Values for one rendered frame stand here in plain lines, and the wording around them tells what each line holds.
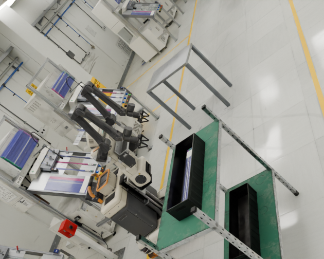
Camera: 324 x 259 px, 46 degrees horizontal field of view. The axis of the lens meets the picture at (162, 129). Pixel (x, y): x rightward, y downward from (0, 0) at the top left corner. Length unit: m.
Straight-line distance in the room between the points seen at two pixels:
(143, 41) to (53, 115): 3.65
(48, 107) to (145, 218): 2.69
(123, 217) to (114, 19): 5.78
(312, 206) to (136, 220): 1.55
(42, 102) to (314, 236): 4.10
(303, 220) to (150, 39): 6.41
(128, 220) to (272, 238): 1.51
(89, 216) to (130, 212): 1.29
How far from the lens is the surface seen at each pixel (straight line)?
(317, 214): 2.98
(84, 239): 4.40
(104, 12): 8.65
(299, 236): 2.96
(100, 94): 3.40
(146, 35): 8.65
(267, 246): 2.58
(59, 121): 5.78
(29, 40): 7.67
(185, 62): 4.44
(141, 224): 3.65
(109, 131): 3.06
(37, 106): 5.75
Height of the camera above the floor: 2.15
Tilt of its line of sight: 22 degrees down
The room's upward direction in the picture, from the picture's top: 50 degrees counter-clockwise
